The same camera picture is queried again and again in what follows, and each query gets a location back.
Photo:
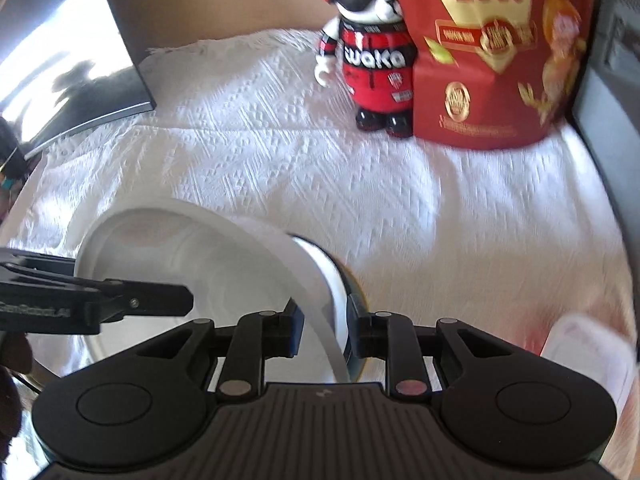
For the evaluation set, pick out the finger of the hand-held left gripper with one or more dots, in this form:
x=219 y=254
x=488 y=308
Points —
x=160 y=299

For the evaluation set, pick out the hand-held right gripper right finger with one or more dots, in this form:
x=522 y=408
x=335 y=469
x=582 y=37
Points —
x=356 y=332

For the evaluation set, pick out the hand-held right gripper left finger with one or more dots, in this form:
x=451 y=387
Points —
x=285 y=335

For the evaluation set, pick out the blue enamel bowl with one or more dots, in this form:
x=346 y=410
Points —
x=326 y=285

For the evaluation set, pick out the red white rectangular tray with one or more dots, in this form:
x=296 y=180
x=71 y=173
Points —
x=585 y=355

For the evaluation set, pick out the white textured cloth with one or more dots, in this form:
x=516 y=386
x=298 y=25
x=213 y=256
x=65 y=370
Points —
x=350 y=200

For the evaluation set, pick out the red black panda toy figure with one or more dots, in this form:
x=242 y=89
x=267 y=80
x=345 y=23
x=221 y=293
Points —
x=372 y=85

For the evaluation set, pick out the black computer monitor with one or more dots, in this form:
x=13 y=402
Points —
x=75 y=60

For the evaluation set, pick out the red snack bag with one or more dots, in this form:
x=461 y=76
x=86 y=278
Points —
x=475 y=100

